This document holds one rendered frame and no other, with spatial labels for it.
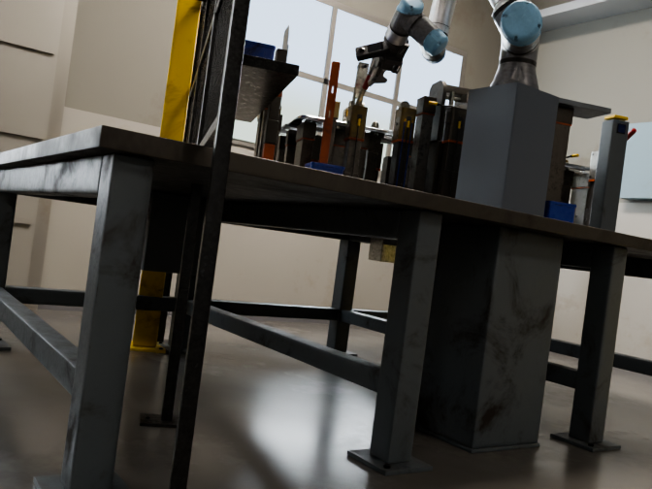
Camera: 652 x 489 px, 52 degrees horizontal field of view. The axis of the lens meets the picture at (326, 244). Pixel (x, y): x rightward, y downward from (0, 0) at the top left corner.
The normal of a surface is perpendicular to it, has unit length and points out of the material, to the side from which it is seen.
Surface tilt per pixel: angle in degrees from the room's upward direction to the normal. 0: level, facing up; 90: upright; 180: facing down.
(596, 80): 90
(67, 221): 90
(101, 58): 90
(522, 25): 96
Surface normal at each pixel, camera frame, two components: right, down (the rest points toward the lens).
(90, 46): 0.56, 0.07
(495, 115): -0.82, -0.11
